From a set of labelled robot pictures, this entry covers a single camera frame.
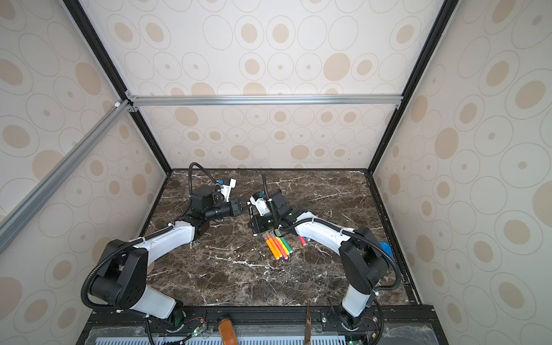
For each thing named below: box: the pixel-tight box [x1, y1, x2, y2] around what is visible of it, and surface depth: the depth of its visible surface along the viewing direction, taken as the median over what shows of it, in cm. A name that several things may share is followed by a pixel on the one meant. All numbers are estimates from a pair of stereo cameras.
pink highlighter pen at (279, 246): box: [270, 234, 289, 260], surface depth 91 cm
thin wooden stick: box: [304, 305, 312, 345], surface depth 73 cm
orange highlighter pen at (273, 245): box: [265, 231, 283, 259], surface depth 92 cm
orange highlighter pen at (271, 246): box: [262, 233, 280, 261], surface depth 92 cm
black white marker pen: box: [248, 205, 259, 237], surface depth 83 cm
